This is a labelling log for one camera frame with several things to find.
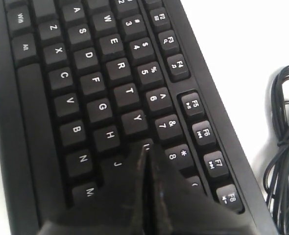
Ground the black acer keyboard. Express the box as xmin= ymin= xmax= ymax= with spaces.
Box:
xmin=0 ymin=0 xmax=278 ymax=235

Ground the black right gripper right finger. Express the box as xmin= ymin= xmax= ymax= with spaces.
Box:
xmin=144 ymin=144 xmax=245 ymax=235

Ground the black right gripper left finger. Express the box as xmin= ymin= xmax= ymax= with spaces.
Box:
xmin=38 ymin=144 xmax=147 ymax=235

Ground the black keyboard cable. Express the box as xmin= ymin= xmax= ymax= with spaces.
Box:
xmin=263 ymin=64 xmax=289 ymax=235

